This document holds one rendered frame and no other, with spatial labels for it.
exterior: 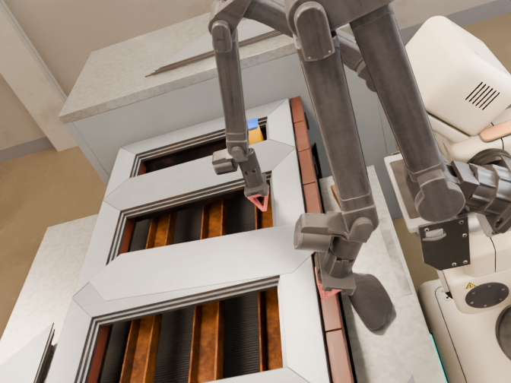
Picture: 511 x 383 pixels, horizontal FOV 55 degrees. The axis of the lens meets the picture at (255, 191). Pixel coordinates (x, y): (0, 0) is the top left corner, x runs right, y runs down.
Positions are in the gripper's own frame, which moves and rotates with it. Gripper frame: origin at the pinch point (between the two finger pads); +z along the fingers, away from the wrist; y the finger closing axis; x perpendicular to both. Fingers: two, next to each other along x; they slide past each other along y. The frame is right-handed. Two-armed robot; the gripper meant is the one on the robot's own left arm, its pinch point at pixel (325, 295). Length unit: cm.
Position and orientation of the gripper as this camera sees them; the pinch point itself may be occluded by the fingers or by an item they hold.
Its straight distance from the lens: 106.2
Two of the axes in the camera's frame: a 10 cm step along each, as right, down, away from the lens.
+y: 0.1, 6.6, -7.5
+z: -1.6, 7.5, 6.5
